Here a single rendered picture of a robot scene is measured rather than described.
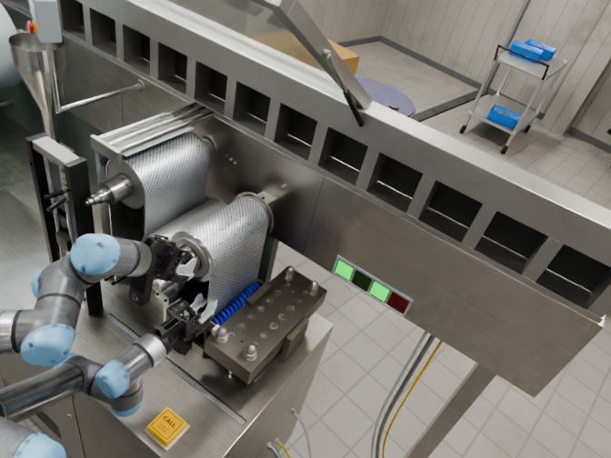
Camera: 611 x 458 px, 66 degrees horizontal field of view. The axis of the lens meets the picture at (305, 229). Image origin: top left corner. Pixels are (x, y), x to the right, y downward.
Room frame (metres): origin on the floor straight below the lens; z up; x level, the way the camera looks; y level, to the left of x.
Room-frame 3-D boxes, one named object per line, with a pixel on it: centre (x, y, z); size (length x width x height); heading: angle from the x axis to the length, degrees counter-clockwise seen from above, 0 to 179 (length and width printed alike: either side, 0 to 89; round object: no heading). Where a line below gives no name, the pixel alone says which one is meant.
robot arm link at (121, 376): (0.57, 0.32, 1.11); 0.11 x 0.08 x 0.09; 156
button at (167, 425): (0.57, 0.21, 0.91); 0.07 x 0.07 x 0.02; 66
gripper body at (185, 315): (0.72, 0.25, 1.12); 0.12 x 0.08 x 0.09; 156
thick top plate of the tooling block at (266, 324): (0.92, 0.03, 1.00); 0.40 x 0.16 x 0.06; 156
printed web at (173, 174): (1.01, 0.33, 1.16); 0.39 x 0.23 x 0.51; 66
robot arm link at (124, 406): (0.58, 0.34, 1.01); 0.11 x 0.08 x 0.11; 82
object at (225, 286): (0.93, 0.16, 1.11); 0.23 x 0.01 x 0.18; 156
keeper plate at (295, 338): (0.90, -0.06, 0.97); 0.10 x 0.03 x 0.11; 156
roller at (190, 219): (1.01, 0.32, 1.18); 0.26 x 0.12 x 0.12; 156
